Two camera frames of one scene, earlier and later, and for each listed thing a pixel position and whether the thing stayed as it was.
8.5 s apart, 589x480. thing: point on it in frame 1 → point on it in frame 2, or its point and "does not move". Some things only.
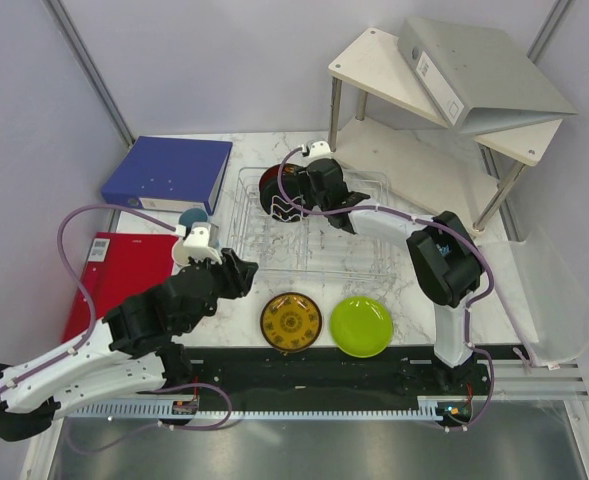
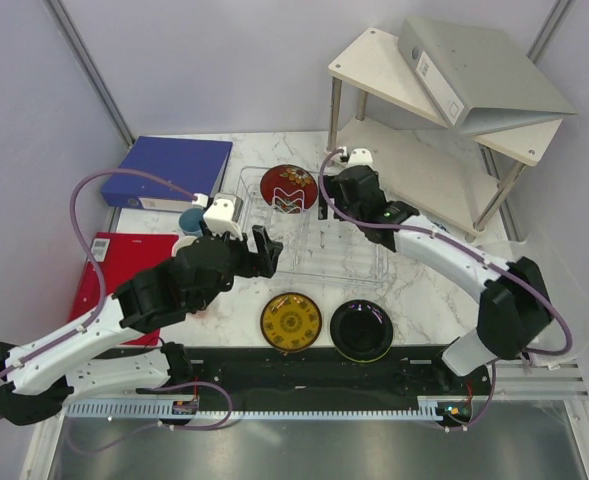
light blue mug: (181, 252) does not move
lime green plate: (361, 327) → (362, 360)
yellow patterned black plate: (291, 322) does not move
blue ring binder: (170, 173) does not move
